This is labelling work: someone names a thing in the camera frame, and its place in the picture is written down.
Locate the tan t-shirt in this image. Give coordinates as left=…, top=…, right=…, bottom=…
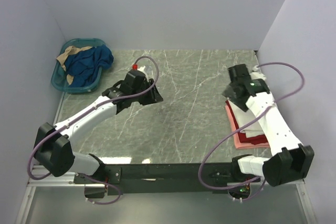
left=57, top=46, right=93, bottom=88

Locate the blue t-shirt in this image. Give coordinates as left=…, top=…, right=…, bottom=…
left=64, top=45, right=114, bottom=88

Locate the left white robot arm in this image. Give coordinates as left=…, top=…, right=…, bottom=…
left=33, top=70, right=163, bottom=183

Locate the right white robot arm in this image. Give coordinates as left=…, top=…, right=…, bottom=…
left=223, top=64, right=314, bottom=187

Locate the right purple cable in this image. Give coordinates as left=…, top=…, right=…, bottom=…
left=198, top=62, right=305, bottom=204

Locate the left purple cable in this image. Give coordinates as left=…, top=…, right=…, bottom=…
left=28, top=56, right=160, bottom=206

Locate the purple cable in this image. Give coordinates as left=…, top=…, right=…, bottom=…
left=28, top=56, right=160, bottom=206
left=198, top=62, right=305, bottom=204

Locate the cream white t-shirt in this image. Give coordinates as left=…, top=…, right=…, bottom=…
left=225, top=99, right=266, bottom=138

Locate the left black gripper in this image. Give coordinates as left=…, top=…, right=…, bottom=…
left=132, top=79, right=163, bottom=105

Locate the folded red t-shirt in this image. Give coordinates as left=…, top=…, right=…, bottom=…
left=225, top=101, right=265, bottom=144

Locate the black base beam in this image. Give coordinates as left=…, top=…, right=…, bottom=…
left=73, top=163, right=263, bottom=198

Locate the folded pink t-shirt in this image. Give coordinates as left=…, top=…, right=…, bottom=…
left=225, top=104, right=270, bottom=150

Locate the teal plastic laundry basket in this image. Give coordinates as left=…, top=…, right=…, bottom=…
left=51, top=38, right=106, bottom=93

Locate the aluminium rail frame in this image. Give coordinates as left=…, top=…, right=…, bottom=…
left=14, top=140, right=318, bottom=224

